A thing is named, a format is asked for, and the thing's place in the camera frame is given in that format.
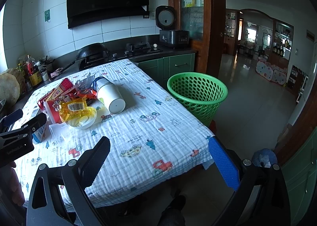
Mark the person's left hand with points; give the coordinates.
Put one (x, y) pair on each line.
(11, 179)

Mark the green kitchen cabinets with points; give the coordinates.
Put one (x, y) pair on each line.
(160, 70)

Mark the brown sack on counter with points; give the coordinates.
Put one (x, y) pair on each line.
(12, 85)

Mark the red snack cup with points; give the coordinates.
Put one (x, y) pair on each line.
(52, 108)

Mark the green plastic waste basket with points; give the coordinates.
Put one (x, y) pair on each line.
(199, 93)

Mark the pink cloth on counter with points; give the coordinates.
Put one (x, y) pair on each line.
(56, 73)

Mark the yellow plastic wrapper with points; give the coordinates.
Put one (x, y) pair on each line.
(74, 109)

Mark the polka dot play tent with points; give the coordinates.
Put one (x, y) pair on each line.
(271, 72)

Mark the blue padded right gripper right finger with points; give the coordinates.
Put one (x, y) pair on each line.
(224, 163)

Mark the white patterned tablecloth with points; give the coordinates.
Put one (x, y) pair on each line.
(154, 139)

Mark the wooden glass display cabinet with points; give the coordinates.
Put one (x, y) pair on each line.
(205, 22)

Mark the orange snack wrapper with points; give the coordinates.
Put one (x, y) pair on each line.
(90, 95)

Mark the black wok with handle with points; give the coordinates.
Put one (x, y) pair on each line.
(90, 56)

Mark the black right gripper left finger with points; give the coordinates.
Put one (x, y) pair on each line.
(91, 162)

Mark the red yellow drink carton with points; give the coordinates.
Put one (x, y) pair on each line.
(66, 86)

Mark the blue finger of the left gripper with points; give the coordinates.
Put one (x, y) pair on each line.
(8, 120)

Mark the clear plastic cup with lid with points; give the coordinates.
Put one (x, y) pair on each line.
(85, 121)

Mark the silver blue drink can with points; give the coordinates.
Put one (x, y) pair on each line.
(109, 95)

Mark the white condiment jar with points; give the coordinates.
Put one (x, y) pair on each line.
(44, 74)

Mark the black rice cooker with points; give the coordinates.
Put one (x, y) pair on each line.
(165, 17)

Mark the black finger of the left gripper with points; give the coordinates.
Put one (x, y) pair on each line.
(35, 123)

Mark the black gas stove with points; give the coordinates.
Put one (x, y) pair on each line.
(133, 50)

